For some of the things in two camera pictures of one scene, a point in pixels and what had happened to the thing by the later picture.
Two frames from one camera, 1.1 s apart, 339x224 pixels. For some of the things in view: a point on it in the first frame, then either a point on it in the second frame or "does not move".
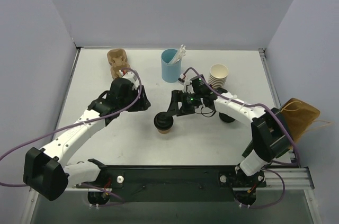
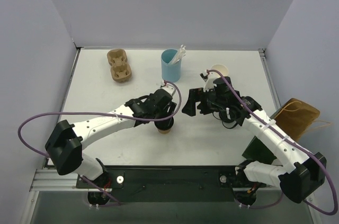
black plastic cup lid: x=163 y=121 does not move
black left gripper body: x=141 y=100 -> x=164 y=121
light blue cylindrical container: x=170 y=72 does not move
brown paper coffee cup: x=163 y=132 does not move
